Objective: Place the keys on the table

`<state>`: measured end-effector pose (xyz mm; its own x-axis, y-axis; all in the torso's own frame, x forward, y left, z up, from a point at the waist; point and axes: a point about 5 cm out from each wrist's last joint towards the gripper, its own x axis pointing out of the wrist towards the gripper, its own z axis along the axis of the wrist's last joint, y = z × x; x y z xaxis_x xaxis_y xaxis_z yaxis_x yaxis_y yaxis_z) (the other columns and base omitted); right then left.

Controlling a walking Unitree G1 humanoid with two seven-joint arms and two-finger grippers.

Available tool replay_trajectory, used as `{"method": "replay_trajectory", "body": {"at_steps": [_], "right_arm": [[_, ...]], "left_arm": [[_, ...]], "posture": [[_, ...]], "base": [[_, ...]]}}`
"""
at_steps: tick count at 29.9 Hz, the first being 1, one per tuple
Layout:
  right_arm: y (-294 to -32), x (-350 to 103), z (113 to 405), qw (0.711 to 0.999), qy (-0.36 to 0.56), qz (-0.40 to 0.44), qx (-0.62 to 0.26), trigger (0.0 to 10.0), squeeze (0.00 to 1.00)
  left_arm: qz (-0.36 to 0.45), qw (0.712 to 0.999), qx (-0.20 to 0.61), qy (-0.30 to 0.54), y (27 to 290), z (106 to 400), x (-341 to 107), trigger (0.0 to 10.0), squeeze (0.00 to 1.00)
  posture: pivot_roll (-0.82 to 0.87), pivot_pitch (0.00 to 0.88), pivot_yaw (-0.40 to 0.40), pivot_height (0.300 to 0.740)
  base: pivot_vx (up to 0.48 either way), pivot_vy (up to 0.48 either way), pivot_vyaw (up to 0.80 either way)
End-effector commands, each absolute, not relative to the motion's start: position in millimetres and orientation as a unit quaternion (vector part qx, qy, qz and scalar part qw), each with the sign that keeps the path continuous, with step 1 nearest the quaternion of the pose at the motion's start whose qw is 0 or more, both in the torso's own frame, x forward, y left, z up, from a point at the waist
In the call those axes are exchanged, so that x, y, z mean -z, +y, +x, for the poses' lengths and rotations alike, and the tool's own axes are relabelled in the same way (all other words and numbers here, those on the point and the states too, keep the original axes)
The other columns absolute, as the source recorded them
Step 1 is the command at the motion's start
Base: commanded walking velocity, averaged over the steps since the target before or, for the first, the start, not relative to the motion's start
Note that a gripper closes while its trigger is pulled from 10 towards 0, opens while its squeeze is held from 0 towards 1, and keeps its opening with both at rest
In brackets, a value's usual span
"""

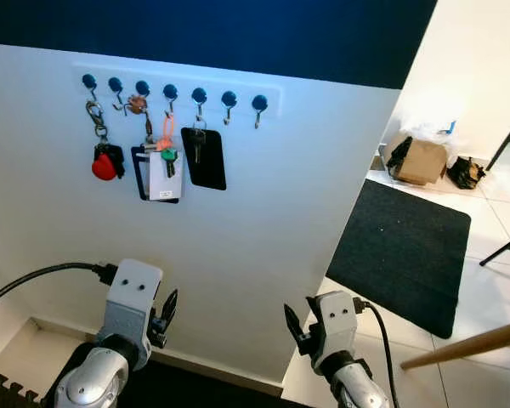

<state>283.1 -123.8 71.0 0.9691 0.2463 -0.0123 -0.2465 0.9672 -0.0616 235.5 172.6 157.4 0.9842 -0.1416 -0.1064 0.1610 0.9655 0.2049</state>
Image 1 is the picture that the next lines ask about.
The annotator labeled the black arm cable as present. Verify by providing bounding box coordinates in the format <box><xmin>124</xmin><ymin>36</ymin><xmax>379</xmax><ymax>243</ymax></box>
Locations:
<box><xmin>353</xmin><ymin>297</ymin><xmax>400</xmax><ymax>408</ymax></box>
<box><xmin>0</xmin><ymin>262</ymin><xmax>118</xmax><ymax>315</ymax></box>

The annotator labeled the orange strap key bunch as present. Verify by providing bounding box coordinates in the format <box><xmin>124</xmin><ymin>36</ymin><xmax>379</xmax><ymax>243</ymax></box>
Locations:
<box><xmin>156</xmin><ymin>113</ymin><xmax>180</xmax><ymax>179</ymax></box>

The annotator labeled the black floor mat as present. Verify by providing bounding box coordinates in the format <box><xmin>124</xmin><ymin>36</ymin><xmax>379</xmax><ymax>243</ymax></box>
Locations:
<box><xmin>326</xmin><ymin>178</ymin><xmax>472</xmax><ymax>339</ymax></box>

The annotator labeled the wooden pole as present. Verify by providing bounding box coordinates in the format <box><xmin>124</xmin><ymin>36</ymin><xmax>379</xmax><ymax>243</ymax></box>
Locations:
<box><xmin>399</xmin><ymin>320</ymin><xmax>510</xmax><ymax>371</ymax></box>

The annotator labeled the red fob key bunch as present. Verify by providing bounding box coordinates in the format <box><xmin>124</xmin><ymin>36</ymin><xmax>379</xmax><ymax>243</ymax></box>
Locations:
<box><xmin>85</xmin><ymin>100</ymin><xmax>126</xmax><ymax>181</ymax></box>

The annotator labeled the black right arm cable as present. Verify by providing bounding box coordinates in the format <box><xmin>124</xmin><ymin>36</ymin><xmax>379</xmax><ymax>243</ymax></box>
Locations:
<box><xmin>353</xmin><ymin>297</ymin><xmax>400</xmax><ymax>408</ymax></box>

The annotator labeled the slim black bag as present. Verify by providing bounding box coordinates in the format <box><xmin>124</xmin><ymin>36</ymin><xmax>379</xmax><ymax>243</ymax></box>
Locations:
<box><xmin>388</xmin><ymin>136</ymin><xmax>414</xmax><ymax>181</ymax></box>

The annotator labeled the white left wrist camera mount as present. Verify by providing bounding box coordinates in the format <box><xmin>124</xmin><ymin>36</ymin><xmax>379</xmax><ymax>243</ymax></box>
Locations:
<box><xmin>98</xmin><ymin>259</ymin><xmax>164</xmax><ymax>348</ymax></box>

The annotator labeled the white wall hook rail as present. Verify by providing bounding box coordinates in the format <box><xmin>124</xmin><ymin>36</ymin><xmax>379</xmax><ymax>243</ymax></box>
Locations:
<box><xmin>72</xmin><ymin>66</ymin><xmax>283</xmax><ymax>120</ymax></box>

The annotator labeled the white plastic bag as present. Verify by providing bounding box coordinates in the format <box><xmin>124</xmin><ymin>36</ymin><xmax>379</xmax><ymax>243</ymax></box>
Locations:
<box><xmin>402</xmin><ymin>119</ymin><xmax>458</xmax><ymax>150</ymax></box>

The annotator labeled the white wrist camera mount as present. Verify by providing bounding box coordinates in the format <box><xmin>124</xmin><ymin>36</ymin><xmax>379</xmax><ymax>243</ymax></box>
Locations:
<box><xmin>310</xmin><ymin>292</ymin><xmax>362</xmax><ymax>366</ymax></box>
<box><xmin>98</xmin><ymin>259</ymin><xmax>164</xmax><ymax>348</ymax></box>

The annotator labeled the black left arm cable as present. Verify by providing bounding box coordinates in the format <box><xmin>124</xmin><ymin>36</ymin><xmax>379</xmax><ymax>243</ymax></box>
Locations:
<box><xmin>0</xmin><ymin>262</ymin><xmax>118</xmax><ymax>315</ymax></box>

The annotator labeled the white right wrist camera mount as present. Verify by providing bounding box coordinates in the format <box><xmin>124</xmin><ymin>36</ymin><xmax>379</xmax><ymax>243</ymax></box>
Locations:
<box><xmin>310</xmin><ymin>292</ymin><xmax>362</xmax><ymax>366</ymax></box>

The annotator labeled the brown cardboard box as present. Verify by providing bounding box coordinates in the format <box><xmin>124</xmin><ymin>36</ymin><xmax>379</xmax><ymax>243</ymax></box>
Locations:
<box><xmin>397</xmin><ymin>136</ymin><xmax>449</xmax><ymax>186</ymax></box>

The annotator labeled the black card holder with key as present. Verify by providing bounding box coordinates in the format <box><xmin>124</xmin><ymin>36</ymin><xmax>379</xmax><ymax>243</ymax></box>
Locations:
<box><xmin>181</xmin><ymin>121</ymin><xmax>228</xmax><ymax>191</ymax></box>

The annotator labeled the copper keyring charm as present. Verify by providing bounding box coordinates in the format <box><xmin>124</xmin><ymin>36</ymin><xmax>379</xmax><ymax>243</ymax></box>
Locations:
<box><xmin>127</xmin><ymin>95</ymin><xmax>150</xmax><ymax>116</ymax></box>

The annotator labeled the black foam mat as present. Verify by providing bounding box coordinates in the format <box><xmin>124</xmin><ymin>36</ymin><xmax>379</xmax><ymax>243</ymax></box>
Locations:
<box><xmin>0</xmin><ymin>357</ymin><xmax>311</xmax><ymax>408</ymax></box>

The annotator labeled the dark blue badge holder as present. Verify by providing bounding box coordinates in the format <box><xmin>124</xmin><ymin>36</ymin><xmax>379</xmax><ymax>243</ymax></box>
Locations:
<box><xmin>131</xmin><ymin>110</ymin><xmax>184</xmax><ymax>204</ymax></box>

